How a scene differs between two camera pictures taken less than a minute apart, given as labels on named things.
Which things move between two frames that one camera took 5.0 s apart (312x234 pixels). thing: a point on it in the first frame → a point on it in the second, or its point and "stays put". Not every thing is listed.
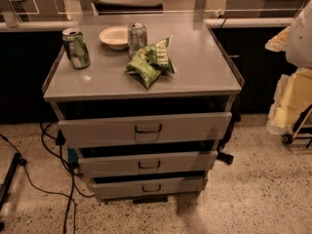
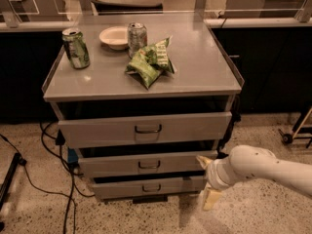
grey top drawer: (146, 130) stays put
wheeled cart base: (288, 138) stays put
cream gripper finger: (279, 43) → (204, 162)
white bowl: (116, 37) stays put
